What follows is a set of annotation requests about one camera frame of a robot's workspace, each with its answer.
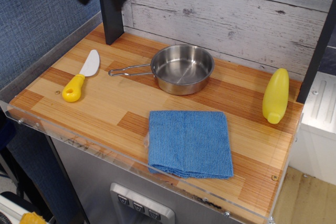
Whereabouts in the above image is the stainless steel pot with handle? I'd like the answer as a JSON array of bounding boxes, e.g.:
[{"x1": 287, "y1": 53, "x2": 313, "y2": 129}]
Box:
[{"x1": 108, "y1": 44, "x2": 215, "y2": 95}]

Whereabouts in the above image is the blue folded cloth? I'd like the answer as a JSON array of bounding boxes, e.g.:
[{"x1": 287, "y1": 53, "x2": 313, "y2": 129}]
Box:
[{"x1": 148, "y1": 111, "x2": 234, "y2": 179}]

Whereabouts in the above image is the clear acrylic front guard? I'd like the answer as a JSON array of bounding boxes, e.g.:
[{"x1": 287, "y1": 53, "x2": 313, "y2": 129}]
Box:
[{"x1": 1, "y1": 98, "x2": 278, "y2": 223}]

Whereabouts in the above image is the yellow plastic bottle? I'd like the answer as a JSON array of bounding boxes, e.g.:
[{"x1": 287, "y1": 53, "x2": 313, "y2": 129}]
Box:
[{"x1": 262, "y1": 68, "x2": 289, "y2": 124}]

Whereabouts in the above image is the silver button control panel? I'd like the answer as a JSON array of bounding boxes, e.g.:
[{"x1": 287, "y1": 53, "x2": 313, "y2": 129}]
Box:
[{"x1": 110, "y1": 183, "x2": 175, "y2": 223}]

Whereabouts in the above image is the yellow object bottom left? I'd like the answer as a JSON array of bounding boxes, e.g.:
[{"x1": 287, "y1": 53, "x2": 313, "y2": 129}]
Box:
[{"x1": 19, "y1": 212, "x2": 46, "y2": 224}]

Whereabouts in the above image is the white side cabinet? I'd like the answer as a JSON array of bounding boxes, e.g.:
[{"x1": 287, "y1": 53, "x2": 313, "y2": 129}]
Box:
[{"x1": 289, "y1": 72, "x2": 335, "y2": 185}]

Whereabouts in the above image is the dark grey vertical post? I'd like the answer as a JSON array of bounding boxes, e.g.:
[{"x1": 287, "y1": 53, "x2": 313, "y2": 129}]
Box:
[{"x1": 99, "y1": 0, "x2": 124, "y2": 45}]

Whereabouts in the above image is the yellow handled toy knife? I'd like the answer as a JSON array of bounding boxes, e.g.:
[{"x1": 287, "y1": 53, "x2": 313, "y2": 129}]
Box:
[{"x1": 62, "y1": 49, "x2": 100, "y2": 102}]

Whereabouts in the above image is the dark right vertical post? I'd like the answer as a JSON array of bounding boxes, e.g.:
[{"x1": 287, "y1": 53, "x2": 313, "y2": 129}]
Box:
[{"x1": 296, "y1": 0, "x2": 335, "y2": 104}]

